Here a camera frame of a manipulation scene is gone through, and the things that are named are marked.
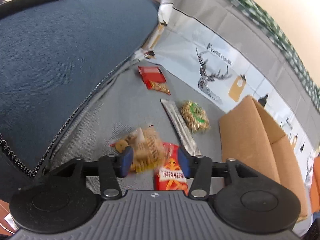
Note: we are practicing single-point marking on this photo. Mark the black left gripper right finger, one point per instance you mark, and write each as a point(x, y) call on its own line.
point(198, 168)

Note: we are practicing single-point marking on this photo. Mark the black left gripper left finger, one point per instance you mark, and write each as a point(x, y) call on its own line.
point(111, 167)

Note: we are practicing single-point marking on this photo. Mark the silver foil snack packet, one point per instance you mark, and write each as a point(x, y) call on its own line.
point(181, 128)

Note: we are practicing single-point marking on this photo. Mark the clear bag of crackers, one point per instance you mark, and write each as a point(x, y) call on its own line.
point(148, 149)

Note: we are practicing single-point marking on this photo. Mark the red gold snack packet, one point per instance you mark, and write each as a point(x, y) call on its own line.
point(154, 79)

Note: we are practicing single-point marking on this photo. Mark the orange red snack packet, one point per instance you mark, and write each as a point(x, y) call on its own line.
point(169, 176)

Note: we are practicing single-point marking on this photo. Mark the brown cardboard box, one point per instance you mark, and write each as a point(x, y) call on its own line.
point(249, 134)

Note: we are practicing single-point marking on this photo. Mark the orange pillow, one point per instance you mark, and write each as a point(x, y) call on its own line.
point(315, 186)

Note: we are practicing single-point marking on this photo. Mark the blue sofa cushion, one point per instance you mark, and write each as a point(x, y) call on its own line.
point(54, 57)

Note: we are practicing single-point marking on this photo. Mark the green checkered cloth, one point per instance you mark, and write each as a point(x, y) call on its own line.
point(264, 21)

